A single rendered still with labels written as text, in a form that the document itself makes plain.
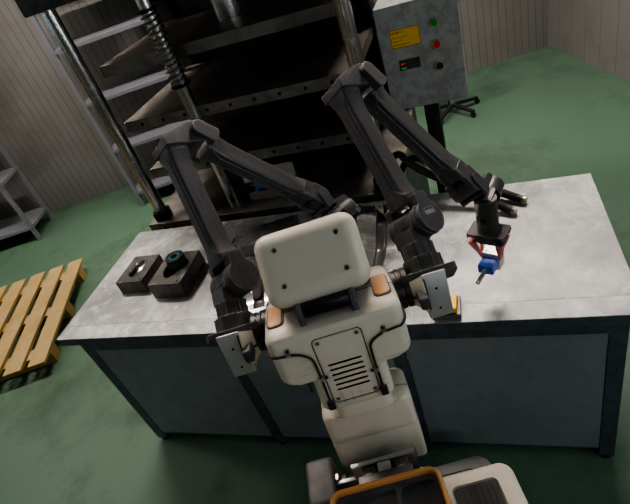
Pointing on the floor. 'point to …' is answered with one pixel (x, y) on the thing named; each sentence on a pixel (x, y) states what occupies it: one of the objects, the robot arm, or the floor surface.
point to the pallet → (2, 303)
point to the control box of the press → (423, 56)
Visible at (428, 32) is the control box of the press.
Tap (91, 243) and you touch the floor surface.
